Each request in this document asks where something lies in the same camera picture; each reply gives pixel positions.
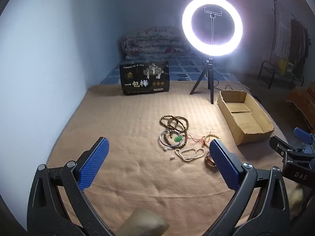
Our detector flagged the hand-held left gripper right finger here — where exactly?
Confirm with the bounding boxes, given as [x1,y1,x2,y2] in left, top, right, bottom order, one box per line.
[202,139,296,236]

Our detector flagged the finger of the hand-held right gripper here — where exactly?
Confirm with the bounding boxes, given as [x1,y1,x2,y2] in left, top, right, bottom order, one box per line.
[269,136,315,164]
[294,127,315,150]

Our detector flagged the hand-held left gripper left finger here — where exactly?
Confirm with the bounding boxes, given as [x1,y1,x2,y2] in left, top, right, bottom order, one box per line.
[27,137,119,236]

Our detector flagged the amber bangle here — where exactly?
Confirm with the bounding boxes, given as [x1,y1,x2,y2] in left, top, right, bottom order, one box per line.
[205,150,217,168]

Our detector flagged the cream bead bracelet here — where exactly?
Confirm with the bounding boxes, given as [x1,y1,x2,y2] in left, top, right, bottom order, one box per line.
[203,132,222,144]

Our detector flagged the white bead necklace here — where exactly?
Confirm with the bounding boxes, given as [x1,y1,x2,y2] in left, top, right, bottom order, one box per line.
[175,147,206,163]

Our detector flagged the cardboard box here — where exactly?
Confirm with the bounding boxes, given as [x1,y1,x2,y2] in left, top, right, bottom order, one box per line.
[217,90,275,145]

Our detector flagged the green pendant with red cord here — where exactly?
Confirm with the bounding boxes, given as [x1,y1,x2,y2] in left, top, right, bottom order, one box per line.
[173,134,209,151]

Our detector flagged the silver bangle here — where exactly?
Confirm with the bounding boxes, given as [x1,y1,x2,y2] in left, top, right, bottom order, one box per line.
[159,129,187,148]

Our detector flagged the brown bead necklace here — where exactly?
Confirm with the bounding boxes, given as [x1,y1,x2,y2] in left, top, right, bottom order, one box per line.
[159,114,189,149]

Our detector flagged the person's right hand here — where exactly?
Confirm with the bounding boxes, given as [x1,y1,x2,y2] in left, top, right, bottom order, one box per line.
[290,185,304,214]

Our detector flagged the person's left hand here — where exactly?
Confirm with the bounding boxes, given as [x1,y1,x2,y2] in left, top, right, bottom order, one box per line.
[116,208,170,236]

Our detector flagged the brown wooden furniture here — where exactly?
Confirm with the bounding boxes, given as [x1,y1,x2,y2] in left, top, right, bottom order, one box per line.
[285,81,315,133]

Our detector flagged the yellow box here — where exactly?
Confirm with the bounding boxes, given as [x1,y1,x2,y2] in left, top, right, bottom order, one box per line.
[278,59,294,74]

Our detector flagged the dark hanging clothes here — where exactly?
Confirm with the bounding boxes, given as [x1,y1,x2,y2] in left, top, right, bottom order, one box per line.
[290,18,310,67]

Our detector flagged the black printed box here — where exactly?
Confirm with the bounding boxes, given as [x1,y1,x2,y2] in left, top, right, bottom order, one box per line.
[120,61,170,95]

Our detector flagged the blue patterned bedsheet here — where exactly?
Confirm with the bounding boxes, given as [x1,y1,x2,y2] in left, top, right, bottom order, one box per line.
[100,54,243,85]

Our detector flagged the striped hanging cloth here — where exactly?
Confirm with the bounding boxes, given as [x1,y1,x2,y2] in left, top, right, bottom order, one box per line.
[274,12,292,57]

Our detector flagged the coat rack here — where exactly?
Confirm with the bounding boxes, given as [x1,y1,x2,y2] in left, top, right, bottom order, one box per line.
[271,0,310,64]

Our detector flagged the folded floral quilt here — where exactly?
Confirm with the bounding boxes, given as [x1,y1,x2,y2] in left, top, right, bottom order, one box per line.
[122,27,191,61]

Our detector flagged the phone holder clamp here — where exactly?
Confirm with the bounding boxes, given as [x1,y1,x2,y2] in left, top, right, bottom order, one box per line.
[205,7,223,45]

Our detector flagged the black cable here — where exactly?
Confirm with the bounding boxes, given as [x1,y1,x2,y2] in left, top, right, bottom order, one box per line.
[213,79,261,101]

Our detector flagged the white ring light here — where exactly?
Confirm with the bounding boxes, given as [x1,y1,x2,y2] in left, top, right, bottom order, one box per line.
[182,0,243,56]

